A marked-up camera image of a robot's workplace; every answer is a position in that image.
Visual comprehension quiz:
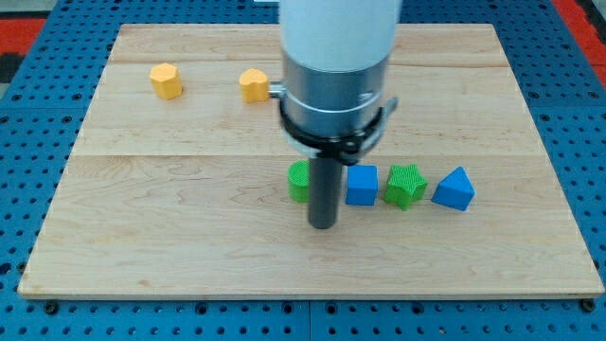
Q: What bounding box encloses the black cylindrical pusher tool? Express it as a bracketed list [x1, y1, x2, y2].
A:
[308, 157, 343, 229]

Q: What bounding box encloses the light wooden board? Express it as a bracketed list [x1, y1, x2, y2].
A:
[18, 24, 604, 300]

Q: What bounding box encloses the green cylinder block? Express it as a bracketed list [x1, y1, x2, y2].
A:
[287, 160, 310, 203]

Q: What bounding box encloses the blue triangular prism block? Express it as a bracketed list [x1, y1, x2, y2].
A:
[431, 167, 475, 211]

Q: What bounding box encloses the yellow heart block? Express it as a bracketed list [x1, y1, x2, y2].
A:
[239, 68, 270, 103]

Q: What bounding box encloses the green star block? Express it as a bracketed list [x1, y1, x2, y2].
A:
[383, 164, 428, 210]

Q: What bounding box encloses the yellow hexagon block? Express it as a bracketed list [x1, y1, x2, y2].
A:
[150, 63, 183, 99]

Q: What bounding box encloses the blue cube block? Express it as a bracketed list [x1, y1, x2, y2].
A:
[346, 165, 379, 206]

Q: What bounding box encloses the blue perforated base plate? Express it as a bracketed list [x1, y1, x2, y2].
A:
[1, 0, 605, 340]

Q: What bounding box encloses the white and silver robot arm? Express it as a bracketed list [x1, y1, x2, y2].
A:
[270, 0, 401, 165]

